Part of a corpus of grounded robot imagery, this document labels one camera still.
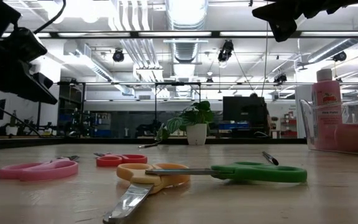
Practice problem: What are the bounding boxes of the black background workstation frame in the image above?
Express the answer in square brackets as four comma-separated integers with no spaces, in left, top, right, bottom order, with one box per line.
[37,81,88,127]

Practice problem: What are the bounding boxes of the green scissors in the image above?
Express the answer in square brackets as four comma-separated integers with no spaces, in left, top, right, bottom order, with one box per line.
[144,161,308,184]

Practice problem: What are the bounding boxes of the black computer monitor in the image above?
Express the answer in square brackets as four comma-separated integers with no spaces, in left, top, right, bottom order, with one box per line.
[222,96,269,123]

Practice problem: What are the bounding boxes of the orange scissors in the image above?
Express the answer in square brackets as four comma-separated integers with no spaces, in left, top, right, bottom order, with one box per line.
[103,162,191,224]

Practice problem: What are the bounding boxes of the clear plastic bin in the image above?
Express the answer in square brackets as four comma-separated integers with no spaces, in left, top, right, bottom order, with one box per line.
[300,96,358,156]

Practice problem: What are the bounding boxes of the black left wrist camera cable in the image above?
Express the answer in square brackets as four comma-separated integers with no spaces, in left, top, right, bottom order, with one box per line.
[33,0,67,34]

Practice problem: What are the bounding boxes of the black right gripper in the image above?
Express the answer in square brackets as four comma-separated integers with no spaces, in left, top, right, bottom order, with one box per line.
[252,0,358,43]

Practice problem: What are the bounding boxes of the pink scissors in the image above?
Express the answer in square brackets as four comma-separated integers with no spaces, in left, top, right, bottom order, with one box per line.
[0,155,80,183]

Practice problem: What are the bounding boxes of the shelf with red bins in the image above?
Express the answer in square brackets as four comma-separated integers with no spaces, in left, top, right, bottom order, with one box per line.
[280,109,298,138]

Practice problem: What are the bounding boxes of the red scissors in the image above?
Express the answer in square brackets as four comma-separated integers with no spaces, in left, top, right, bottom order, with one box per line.
[93,152,149,168]

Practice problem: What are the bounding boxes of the black ceiling spotlight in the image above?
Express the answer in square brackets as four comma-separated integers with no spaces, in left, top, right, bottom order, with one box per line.
[273,73,288,84]
[217,39,234,63]
[112,49,125,63]
[332,50,347,62]

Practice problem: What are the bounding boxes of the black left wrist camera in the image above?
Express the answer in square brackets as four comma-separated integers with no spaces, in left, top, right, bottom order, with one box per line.
[9,27,48,63]

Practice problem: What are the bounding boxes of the thin black paintbrush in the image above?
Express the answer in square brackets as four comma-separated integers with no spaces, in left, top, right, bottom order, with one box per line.
[261,151,280,166]

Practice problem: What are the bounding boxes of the green plant in white pot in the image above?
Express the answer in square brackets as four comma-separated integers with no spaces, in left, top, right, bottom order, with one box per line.
[155,100,216,146]

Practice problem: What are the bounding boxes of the small cactus in white pot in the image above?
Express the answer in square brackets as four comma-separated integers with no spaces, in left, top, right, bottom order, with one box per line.
[5,110,19,136]

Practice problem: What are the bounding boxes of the light pink paint bottle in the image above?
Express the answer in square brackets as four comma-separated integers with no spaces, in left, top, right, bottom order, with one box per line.
[311,68,343,151]

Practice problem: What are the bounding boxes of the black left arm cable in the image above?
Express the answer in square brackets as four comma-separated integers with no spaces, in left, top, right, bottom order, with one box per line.
[0,95,42,138]

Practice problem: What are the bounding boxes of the black aluminium table frame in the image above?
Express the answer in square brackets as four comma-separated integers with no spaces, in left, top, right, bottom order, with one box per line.
[0,136,307,152]

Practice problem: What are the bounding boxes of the white tall cabinet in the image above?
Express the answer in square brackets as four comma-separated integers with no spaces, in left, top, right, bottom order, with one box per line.
[295,84,315,138]

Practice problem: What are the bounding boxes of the round silver ventilation duct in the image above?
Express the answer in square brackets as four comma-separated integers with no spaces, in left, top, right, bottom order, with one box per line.
[165,0,209,63]

